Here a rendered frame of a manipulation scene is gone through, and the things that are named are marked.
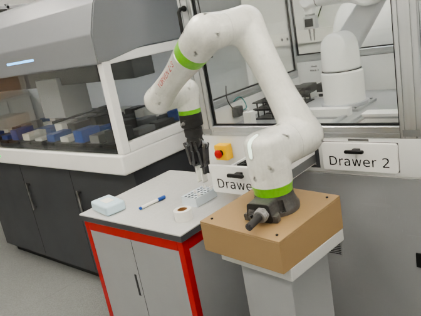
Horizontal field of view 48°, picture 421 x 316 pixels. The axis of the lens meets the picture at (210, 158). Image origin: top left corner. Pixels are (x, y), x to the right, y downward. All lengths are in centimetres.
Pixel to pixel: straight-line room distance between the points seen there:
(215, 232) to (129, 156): 104
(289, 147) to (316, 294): 48
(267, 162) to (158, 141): 124
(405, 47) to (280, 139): 57
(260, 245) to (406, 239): 75
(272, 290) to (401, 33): 93
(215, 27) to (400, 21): 62
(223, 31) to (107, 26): 99
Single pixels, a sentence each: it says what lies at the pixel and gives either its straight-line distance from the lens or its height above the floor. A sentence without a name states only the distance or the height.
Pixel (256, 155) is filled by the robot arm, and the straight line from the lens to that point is 136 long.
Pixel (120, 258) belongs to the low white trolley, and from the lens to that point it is 205.
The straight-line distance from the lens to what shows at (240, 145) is 213.
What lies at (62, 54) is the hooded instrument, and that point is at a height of 143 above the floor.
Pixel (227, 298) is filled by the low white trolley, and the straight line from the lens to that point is 197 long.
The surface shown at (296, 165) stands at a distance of 182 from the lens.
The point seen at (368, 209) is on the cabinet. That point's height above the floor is 66.
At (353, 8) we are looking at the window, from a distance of 178.
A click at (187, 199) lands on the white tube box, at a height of 79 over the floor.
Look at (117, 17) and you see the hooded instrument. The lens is 240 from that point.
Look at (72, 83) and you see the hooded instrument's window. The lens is 252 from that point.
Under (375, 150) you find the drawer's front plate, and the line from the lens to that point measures 181.
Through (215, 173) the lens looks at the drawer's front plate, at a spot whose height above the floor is 89.
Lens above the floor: 144
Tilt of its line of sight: 16 degrees down
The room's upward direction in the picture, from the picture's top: 10 degrees counter-clockwise
